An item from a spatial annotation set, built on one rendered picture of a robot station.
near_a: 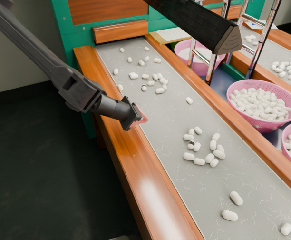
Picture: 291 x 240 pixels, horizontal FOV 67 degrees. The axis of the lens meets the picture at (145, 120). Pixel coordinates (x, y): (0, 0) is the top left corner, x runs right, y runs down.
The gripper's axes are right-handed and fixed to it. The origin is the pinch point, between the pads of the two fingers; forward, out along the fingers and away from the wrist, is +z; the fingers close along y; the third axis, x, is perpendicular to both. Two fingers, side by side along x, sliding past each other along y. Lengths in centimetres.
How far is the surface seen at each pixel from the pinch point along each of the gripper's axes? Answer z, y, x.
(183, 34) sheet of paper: 39, 59, -29
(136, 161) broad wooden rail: -3.6, -11.7, 8.1
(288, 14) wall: 251, 165, -138
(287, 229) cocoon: 17.2, -43.8, -8.7
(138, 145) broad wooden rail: -1.3, -6.1, 6.2
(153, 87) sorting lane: 14.6, 23.3, -3.7
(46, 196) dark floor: 12, 35, 95
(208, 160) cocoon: 12.7, -19.3, -4.7
